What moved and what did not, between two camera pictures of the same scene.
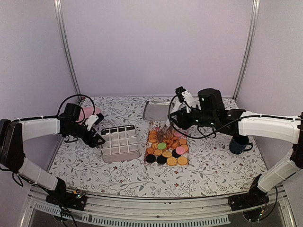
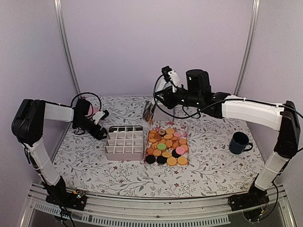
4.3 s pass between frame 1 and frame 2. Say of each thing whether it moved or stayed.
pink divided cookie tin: moved
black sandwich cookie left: stayed
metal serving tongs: moved
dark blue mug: stayed
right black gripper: moved
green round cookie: stayed
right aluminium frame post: stayed
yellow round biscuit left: stayed
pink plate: stayed
